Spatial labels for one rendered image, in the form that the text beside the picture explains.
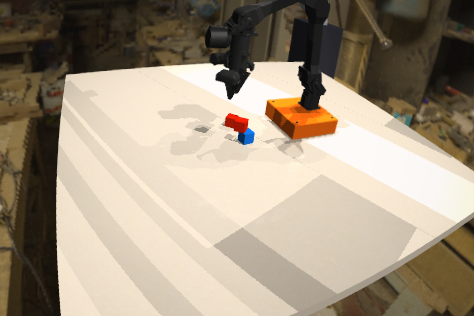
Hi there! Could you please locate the blue cube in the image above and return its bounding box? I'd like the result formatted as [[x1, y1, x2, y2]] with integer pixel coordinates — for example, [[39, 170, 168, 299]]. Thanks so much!
[[238, 128, 255, 145]]

